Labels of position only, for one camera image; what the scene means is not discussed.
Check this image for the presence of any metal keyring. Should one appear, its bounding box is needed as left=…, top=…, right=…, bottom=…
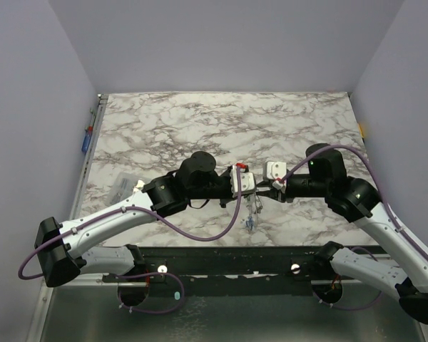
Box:
left=251, top=194, right=263, bottom=215

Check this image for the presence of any silver protractor key organizer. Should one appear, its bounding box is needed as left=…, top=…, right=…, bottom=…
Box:
left=244, top=195, right=259, bottom=232

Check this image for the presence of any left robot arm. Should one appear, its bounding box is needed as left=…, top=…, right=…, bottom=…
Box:
left=34, top=151, right=240, bottom=287

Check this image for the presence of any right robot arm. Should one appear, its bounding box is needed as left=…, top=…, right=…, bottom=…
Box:
left=260, top=143, right=428, bottom=325

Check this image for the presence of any clear plastic bag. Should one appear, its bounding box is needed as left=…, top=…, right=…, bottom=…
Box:
left=106, top=172, right=145, bottom=205

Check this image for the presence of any blue red clamp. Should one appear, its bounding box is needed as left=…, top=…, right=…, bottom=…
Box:
left=81, top=108, right=96, bottom=154

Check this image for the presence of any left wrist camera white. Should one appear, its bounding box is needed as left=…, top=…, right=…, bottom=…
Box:
left=230, top=163, right=256, bottom=198

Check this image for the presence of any yellow tag on wall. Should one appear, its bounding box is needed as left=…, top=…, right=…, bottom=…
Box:
left=358, top=123, right=365, bottom=139

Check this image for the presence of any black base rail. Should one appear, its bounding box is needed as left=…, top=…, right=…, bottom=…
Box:
left=99, top=245, right=389, bottom=299

